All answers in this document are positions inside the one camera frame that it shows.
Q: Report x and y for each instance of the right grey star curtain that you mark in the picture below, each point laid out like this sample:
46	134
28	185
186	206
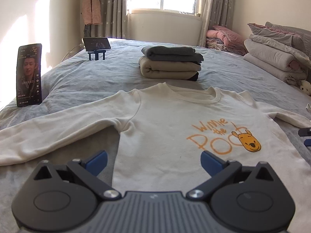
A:
214	12

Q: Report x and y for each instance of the striped folded blanket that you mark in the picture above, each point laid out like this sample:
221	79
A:
220	46

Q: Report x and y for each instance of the folded beige garment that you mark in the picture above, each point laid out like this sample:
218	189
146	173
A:
167	69

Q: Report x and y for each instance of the folded dark grey garment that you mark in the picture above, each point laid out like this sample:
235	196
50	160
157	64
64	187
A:
174	54

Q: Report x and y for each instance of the pink folded blanket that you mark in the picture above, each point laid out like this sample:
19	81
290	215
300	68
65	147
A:
228	37

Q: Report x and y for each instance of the left grey star curtain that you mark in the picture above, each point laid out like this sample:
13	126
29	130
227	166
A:
114	21

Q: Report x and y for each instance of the blue phone stand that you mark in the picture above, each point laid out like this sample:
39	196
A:
96	54

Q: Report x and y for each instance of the white plush toy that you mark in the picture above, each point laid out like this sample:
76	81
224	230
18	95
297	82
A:
305	87

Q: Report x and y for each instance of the grey pink top pillow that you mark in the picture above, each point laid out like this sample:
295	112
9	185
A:
290	36

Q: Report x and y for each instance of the landscape smartphone on stand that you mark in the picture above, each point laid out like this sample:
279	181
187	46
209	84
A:
96	43

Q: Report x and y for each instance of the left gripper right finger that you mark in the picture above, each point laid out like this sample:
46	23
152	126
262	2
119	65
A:
244	198

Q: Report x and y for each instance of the grey folded quilt stack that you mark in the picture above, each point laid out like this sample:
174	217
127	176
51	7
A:
284	62

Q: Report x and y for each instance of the hanging pink jacket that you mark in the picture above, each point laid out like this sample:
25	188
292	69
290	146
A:
91	12

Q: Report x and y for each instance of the folded black garment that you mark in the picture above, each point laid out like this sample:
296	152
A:
194	78

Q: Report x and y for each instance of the grey bed sheet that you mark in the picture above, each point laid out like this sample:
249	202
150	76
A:
78	81

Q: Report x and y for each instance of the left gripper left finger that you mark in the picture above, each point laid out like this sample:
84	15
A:
57	198

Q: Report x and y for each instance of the upright smartphone with video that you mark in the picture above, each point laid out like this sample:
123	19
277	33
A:
28	75

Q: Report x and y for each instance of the white Winnie the Pooh sweatshirt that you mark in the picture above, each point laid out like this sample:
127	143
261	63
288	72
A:
163	131

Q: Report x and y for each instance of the grey star curtain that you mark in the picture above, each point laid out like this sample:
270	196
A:
114	21
214	12

